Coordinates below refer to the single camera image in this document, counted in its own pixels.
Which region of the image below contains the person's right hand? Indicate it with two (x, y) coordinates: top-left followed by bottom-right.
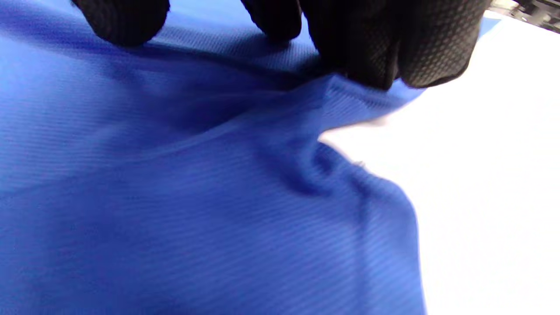
(72, 0), (493, 91)

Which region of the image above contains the blue t-shirt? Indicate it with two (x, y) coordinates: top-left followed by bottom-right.
(0, 0), (501, 315)

